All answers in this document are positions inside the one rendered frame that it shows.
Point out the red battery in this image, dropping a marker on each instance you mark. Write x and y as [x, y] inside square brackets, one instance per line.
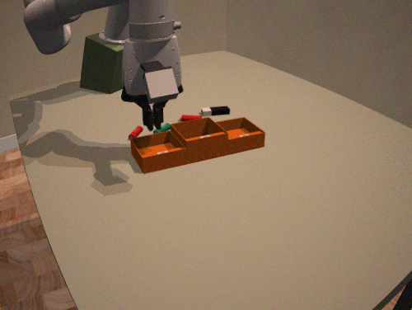
[136, 132]
[189, 117]

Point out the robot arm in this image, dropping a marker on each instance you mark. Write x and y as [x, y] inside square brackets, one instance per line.
[134, 19]

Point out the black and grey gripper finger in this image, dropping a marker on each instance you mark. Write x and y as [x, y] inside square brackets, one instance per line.
[157, 109]
[141, 101]

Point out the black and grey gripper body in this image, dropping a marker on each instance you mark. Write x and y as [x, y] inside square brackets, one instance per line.
[165, 50]

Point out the orange three-compartment tray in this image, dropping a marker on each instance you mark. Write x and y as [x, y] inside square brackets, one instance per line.
[195, 141]

